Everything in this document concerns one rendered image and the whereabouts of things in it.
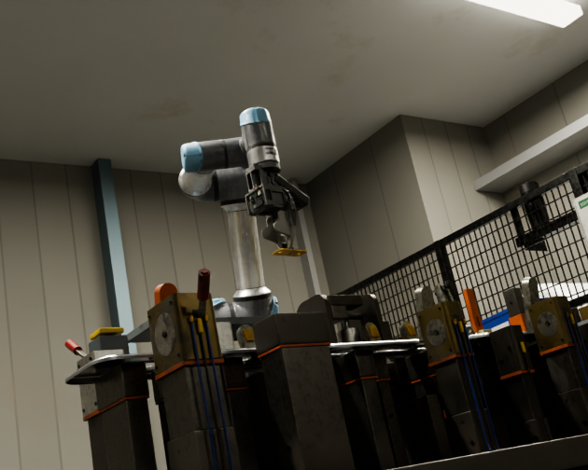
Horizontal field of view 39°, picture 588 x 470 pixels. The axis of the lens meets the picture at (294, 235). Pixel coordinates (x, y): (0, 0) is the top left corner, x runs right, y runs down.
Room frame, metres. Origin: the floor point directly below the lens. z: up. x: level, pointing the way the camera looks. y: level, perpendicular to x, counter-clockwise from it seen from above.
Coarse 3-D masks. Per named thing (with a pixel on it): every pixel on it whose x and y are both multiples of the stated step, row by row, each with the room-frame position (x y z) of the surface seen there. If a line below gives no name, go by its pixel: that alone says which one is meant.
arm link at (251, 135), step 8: (248, 112) 1.81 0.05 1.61; (256, 112) 1.81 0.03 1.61; (264, 112) 1.82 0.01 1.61; (240, 120) 1.84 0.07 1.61; (248, 120) 1.81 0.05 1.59; (256, 120) 1.81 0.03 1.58; (264, 120) 1.82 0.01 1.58; (248, 128) 1.82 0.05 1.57; (256, 128) 1.81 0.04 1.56; (264, 128) 1.82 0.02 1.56; (272, 128) 1.84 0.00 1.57; (248, 136) 1.82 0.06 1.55; (256, 136) 1.81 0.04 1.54; (264, 136) 1.81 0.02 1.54; (272, 136) 1.83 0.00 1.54; (248, 144) 1.82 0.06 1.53; (256, 144) 1.81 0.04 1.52; (264, 144) 1.81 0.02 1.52; (272, 144) 1.82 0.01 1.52
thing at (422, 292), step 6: (420, 288) 1.83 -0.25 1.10; (426, 288) 1.83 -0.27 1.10; (414, 294) 1.84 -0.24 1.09; (420, 294) 1.82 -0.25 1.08; (426, 294) 1.83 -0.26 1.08; (432, 294) 1.84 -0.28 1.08; (420, 300) 1.83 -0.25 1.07; (426, 300) 1.83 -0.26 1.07; (432, 300) 1.84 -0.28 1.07; (420, 306) 1.83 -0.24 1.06; (426, 306) 1.83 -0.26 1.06; (420, 330) 1.84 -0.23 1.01; (420, 336) 1.85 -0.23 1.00; (420, 342) 1.85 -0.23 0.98
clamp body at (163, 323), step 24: (168, 312) 1.35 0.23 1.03; (192, 312) 1.35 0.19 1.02; (168, 336) 1.36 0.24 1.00; (192, 336) 1.34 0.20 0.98; (216, 336) 1.37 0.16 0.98; (168, 360) 1.37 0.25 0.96; (192, 360) 1.35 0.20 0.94; (216, 360) 1.37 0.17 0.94; (168, 384) 1.39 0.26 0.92; (192, 384) 1.35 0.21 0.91; (216, 384) 1.36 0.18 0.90; (168, 408) 1.40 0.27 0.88; (192, 408) 1.34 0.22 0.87; (216, 408) 1.37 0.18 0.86; (192, 432) 1.34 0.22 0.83; (216, 432) 1.36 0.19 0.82; (192, 456) 1.35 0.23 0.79; (216, 456) 1.36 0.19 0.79
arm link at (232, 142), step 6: (234, 138) 1.91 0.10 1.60; (240, 138) 1.91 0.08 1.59; (228, 144) 1.90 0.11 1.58; (234, 144) 1.90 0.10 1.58; (240, 144) 1.90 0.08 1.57; (228, 150) 1.89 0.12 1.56; (234, 150) 1.90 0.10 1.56; (240, 150) 1.90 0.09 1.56; (228, 156) 1.90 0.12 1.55; (234, 156) 1.90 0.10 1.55; (240, 156) 1.91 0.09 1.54; (246, 156) 1.91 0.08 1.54; (228, 162) 1.91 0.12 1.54; (234, 162) 1.92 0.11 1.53; (240, 162) 1.92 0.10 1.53; (246, 162) 1.93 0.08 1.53; (228, 168) 1.94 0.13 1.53; (246, 168) 1.97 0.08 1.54
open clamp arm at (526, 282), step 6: (522, 282) 2.03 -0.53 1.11; (528, 282) 2.02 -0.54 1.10; (534, 282) 2.03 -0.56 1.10; (522, 288) 2.04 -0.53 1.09; (528, 288) 2.02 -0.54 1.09; (534, 288) 2.03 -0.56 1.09; (528, 294) 2.02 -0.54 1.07; (534, 294) 2.03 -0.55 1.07; (528, 300) 2.03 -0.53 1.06; (534, 300) 2.03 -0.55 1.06; (528, 318) 2.04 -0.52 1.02; (528, 324) 2.04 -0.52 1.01; (528, 330) 2.05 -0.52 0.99
